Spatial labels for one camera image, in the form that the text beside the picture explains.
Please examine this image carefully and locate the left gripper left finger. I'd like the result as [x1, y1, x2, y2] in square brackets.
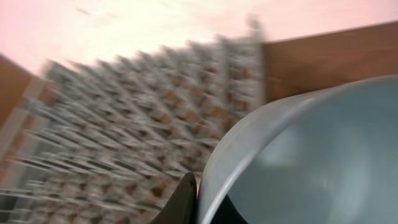
[150, 172, 197, 224]

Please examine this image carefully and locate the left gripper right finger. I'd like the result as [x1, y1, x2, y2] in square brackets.
[211, 195, 248, 224]

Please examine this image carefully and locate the grey dish rack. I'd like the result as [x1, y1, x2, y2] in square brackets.
[1, 18, 264, 223]

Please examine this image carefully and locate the light blue bowl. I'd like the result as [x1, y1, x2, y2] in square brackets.
[197, 75, 397, 224]

